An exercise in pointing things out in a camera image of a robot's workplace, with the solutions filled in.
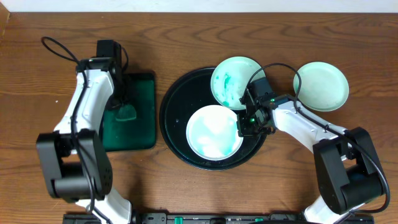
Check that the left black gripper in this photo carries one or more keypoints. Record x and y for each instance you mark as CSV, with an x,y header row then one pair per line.
x,y
121,101

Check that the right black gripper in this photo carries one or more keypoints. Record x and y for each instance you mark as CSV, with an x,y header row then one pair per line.
x,y
244,130

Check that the white plate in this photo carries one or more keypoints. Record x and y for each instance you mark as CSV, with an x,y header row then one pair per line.
x,y
212,133
229,80
323,86

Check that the green sponge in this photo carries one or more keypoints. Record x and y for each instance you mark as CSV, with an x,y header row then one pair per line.
x,y
126,113

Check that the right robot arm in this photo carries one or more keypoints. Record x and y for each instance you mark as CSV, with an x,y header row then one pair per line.
x,y
348,170

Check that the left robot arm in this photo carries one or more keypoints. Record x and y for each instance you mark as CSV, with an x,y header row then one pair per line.
x,y
74,162

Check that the round black tray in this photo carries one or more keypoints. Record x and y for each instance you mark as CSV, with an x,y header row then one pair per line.
x,y
187,95

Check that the black rectangular water tray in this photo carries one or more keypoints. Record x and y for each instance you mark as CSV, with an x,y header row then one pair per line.
x,y
139,133

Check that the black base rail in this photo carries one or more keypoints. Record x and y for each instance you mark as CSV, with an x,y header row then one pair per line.
x,y
162,218

